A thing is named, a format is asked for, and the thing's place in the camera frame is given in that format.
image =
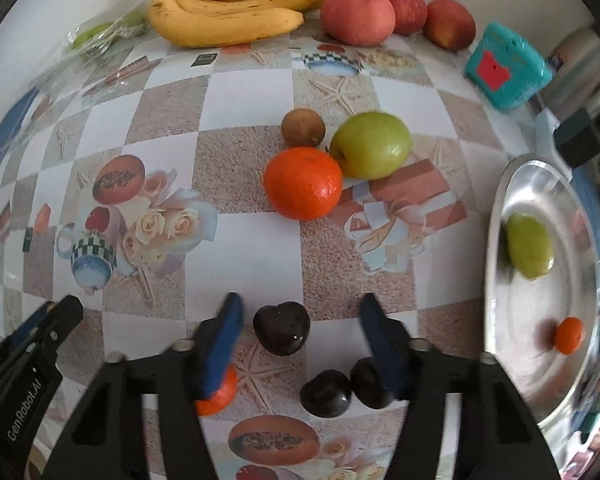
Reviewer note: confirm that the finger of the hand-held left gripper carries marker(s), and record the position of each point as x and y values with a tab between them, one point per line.
62	315

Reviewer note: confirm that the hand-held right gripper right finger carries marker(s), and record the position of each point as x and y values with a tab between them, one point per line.
381	347

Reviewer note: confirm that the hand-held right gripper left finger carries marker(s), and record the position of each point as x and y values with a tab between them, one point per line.
219	347

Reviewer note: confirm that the round dark cherry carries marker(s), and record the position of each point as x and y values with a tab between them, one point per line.
326	394
369	385

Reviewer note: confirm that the small tangerine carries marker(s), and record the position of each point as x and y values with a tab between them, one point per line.
219	400
569	336

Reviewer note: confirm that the heart-shaped dark cherry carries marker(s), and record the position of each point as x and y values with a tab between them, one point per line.
281	329

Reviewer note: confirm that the silver metal plate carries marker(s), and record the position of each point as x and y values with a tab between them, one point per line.
545	360

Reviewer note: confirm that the checkered printed tablecloth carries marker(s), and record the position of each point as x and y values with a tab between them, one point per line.
260	260

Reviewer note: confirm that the small green jujube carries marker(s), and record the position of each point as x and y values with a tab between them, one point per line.
529	246

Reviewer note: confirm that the large orange mandarin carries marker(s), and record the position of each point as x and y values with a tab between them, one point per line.
302	184

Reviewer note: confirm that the green apple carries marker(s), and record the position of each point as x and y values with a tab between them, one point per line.
371	145

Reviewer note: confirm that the brown round fruit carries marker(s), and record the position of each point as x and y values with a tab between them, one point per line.
303	127

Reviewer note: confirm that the clear plastic fruit tray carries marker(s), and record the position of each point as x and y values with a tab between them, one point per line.
80	52

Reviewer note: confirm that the white paper piece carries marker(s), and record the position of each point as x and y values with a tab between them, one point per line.
546	132

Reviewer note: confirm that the green fruit in tray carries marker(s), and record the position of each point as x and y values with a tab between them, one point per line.
132	21
89	36

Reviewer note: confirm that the black box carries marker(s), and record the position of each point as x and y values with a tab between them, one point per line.
578	139

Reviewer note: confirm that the teal box with red label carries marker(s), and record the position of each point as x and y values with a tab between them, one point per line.
507	67

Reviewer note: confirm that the yellow banana bunch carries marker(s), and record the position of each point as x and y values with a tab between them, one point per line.
230	20

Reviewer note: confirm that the large red apple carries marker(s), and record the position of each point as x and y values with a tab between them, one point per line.
358	15

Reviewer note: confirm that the silver metal can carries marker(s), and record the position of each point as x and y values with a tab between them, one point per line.
582	67

